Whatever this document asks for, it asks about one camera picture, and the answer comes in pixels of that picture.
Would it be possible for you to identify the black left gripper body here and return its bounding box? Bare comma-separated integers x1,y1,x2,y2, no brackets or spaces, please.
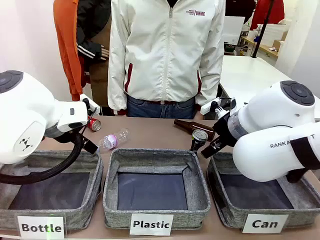
46,128,86,145

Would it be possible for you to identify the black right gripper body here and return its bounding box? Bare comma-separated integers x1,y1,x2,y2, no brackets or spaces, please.
211,114,239,149

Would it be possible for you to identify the black drink can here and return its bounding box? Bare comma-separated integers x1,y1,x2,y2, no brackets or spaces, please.
189,129,209,152

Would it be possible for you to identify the small purple-label plastic bottle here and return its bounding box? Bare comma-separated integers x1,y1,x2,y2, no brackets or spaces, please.
97,127,130,151

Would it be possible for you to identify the brown glass beer bottle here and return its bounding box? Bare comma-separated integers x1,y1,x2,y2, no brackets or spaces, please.
173,118,217,142

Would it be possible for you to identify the person's left forearm white sleeve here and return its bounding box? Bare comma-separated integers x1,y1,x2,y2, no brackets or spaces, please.
194,49,226,106

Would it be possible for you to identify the person's right forearm white sleeve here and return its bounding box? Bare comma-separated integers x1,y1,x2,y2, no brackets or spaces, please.
107,49,129,111

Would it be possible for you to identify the crushed red soda can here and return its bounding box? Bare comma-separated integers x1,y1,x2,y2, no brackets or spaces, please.
86,115,102,132

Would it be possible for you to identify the grey fabric basket labelled Plastic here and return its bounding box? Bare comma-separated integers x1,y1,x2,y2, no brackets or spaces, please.
102,147,212,230

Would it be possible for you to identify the grey fabric basket labelled Bottle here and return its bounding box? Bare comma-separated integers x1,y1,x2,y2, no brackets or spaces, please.
0,149,104,232

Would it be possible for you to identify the grey fabric basket labelled Can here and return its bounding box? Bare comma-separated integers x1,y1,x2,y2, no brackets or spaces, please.
206,151,320,230

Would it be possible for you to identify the white Can label card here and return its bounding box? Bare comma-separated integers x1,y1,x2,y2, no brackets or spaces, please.
241,213,290,235

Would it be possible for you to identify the hand of black-jacket person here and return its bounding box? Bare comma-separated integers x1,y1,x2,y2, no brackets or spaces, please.
99,44,111,61

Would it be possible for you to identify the white background table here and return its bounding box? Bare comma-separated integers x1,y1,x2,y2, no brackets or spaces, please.
217,55,301,118

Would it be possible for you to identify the wooden shelf desk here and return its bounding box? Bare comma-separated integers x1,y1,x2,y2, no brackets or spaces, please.
240,36,280,60

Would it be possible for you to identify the white Bottle label card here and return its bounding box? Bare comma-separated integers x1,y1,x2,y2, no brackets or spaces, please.
16,215,65,240

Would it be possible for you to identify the white Plastic label card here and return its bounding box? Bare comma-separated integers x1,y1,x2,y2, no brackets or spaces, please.
129,213,175,236

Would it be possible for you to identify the person in white jacket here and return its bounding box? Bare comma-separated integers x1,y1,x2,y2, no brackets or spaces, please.
107,0,226,120

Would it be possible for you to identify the white box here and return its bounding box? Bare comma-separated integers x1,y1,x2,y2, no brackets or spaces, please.
221,16,246,46

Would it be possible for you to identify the stack of white boxes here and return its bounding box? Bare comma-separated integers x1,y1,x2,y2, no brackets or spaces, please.
257,22,289,49

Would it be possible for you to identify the black tripod pole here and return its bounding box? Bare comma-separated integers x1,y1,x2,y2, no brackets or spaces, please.
251,0,276,59

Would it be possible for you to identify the person in black jacket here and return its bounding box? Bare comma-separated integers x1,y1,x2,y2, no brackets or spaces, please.
76,0,112,109

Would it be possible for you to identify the red jacket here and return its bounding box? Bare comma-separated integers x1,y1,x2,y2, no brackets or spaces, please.
249,0,286,31

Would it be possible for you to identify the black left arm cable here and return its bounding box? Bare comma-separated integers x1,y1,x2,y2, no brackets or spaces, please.
0,133,85,185

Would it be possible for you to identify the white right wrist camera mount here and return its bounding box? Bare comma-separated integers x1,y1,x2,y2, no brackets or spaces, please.
199,97,237,119

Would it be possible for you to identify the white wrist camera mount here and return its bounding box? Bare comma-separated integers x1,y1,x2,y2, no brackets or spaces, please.
79,93,102,119
199,97,237,119

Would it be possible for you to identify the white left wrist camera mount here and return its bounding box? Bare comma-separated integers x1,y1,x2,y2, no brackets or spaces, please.
79,93,102,119

